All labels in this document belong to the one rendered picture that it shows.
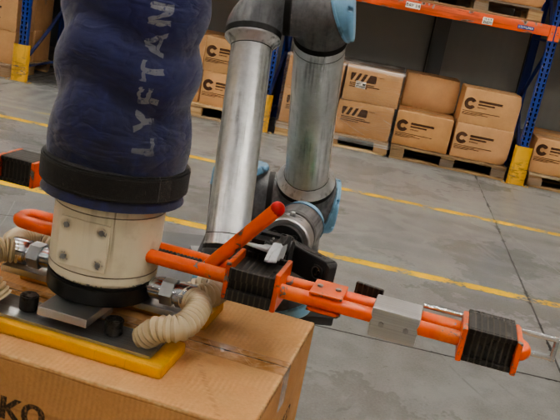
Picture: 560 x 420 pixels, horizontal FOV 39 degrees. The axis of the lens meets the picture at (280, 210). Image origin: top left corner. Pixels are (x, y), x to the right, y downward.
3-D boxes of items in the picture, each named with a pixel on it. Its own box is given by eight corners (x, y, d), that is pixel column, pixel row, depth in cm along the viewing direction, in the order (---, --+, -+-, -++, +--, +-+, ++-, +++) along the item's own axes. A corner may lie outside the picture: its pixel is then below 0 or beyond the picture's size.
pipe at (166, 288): (-42, 292, 119) (-39, 256, 117) (44, 247, 143) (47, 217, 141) (168, 352, 113) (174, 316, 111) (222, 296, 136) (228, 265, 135)
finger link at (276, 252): (235, 255, 120) (248, 253, 129) (273, 264, 119) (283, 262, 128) (240, 235, 120) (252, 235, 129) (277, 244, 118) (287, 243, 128)
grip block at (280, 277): (217, 300, 117) (224, 263, 116) (237, 280, 127) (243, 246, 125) (272, 315, 116) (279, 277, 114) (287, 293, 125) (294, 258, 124)
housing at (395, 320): (366, 336, 115) (372, 307, 114) (372, 319, 121) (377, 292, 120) (413, 349, 113) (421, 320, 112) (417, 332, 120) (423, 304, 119)
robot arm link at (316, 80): (275, 197, 221) (289, -40, 164) (337, 204, 221) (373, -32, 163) (268, 240, 212) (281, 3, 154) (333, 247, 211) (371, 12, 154)
